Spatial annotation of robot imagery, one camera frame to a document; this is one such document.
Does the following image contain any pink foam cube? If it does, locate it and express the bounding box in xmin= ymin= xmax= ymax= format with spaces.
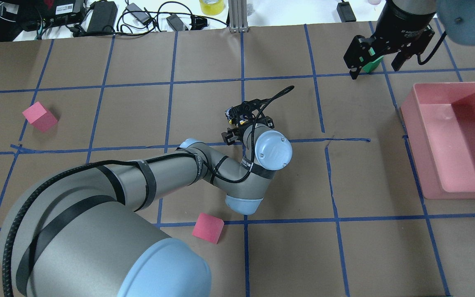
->
xmin=22 ymin=102 xmax=58 ymax=133
xmin=192 ymin=212 xmax=225 ymax=244

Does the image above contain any yellow tape roll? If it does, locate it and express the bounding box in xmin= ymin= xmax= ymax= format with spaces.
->
xmin=199 ymin=0 xmax=225 ymax=16

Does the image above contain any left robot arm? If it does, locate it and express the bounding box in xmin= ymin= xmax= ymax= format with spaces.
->
xmin=0 ymin=97 xmax=292 ymax=297

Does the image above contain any aluminium frame post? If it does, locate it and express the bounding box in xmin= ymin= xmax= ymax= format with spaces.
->
xmin=228 ymin=0 xmax=249 ymax=33

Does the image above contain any pink plastic bin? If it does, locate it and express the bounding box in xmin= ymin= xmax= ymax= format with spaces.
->
xmin=401 ymin=82 xmax=475 ymax=200

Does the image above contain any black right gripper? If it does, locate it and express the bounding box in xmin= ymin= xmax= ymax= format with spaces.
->
xmin=343 ymin=23 xmax=435 ymax=80

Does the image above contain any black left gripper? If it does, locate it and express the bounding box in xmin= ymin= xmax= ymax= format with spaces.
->
xmin=221 ymin=99 xmax=275 ymax=145

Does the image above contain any black power adapter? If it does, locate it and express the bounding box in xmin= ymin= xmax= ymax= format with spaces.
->
xmin=86 ymin=0 xmax=118 ymax=33

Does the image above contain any green foam cube near bin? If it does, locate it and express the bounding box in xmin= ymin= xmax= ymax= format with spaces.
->
xmin=362 ymin=56 xmax=384 ymax=73

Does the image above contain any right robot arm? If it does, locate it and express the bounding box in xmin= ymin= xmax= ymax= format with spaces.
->
xmin=343 ymin=0 xmax=475 ymax=80

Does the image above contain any pink foam cube far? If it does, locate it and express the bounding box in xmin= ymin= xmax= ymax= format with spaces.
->
xmin=22 ymin=102 xmax=58 ymax=133

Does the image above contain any pink foam cube centre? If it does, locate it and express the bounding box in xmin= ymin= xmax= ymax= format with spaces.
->
xmin=192 ymin=212 xmax=225 ymax=244

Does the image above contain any yellow push button switch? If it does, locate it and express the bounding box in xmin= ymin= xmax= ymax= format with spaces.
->
xmin=228 ymin=115 xmax=249 ymax=127

